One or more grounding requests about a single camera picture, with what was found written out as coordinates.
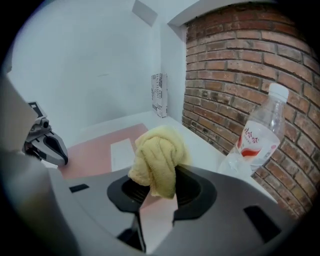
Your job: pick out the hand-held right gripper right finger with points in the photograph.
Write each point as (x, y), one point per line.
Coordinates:
(225, 212)

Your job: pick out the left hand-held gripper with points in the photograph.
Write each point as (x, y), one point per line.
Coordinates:
(37, 120)

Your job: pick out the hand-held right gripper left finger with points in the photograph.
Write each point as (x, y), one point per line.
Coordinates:
(100, 212)

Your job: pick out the yellow cloth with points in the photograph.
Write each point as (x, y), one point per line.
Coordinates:
(160, 155)

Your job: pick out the white table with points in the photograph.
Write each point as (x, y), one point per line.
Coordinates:
(200, 145)

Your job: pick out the clear plastic water bottle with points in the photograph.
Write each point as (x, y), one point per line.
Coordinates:
(262, 130)

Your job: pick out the black and white printed box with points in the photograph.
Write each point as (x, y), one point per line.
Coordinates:
(160, 95)

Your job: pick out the grey wall panel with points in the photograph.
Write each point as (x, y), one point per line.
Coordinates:
(144, 12)

